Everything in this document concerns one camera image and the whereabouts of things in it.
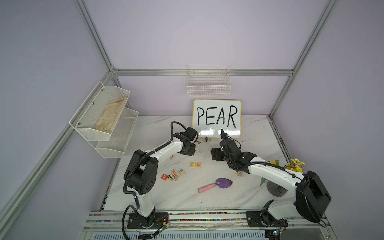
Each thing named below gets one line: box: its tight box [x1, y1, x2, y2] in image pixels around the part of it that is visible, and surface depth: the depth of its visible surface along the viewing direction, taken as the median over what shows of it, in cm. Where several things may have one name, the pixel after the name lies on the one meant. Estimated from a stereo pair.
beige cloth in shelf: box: [94, 96, 128, 134], surface depth 81 cm
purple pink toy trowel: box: [198, 178, 233, 193], surface depth 86 cm
